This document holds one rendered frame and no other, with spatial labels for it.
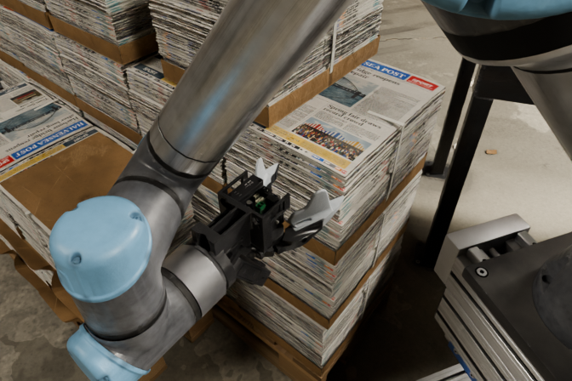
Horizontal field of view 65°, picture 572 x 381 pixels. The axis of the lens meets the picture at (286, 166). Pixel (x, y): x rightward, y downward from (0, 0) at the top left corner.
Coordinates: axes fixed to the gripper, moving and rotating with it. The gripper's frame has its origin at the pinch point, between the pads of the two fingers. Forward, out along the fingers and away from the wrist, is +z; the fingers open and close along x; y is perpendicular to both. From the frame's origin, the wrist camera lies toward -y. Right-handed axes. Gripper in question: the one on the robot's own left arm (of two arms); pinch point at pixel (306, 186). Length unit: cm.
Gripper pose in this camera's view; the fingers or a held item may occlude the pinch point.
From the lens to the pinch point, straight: 64.6
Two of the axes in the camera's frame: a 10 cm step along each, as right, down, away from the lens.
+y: 0.0, -7.6, -6.5
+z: 6.1, -5.1, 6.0
